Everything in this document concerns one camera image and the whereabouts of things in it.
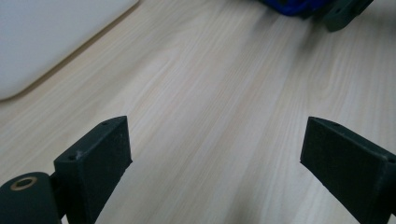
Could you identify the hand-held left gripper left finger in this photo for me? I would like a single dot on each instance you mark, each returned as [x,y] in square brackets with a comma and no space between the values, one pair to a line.
[93,165]

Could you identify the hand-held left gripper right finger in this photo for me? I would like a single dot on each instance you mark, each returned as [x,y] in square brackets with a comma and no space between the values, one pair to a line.
[348,168]

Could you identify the blue wet wipe pack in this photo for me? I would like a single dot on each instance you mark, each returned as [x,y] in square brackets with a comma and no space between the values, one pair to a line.
[292,6]

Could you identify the white plastic bin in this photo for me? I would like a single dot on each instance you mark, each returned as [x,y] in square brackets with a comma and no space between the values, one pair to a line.
[46,37]

